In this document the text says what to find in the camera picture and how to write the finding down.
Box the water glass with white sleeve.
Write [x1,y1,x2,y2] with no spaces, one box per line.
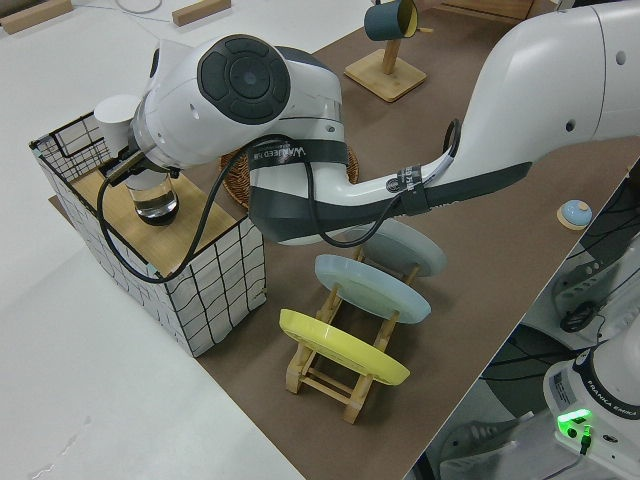
[93,94,181,228]

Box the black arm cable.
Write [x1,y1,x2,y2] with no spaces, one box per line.
[96,118,462,284]

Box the light blue plate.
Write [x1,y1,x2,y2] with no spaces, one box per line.
[313,253,433,326]

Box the yellow plate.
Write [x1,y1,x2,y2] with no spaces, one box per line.
[278,308,412,387]

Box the blue round bell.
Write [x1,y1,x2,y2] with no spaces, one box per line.
[556,199,594,232]

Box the wooden plate rack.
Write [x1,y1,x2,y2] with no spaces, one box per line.
[284,249,422,426]

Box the grey sneaker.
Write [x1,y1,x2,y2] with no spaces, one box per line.
[438,418,522,480]

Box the grey plate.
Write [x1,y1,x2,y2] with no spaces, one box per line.
[349,219,447,279]

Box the round wicker basket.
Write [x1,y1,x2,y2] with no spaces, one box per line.
[221,144,362,209]

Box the wooden mug tree stand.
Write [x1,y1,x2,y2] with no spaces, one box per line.
[343,24,435,104]

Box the wooden block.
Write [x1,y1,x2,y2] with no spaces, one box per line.
[0,0,74,36]
[171,0,234,27]

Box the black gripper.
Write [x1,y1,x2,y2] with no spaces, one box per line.
[102,148,180,183]

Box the wire rack with wooden shelf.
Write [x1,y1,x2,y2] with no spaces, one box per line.
[29,112,267,359]

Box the white cable loop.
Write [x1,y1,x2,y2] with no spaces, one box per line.
[114,0,162,15]

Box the dark teal mug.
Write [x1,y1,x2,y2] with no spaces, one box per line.
[363,0,422,42]

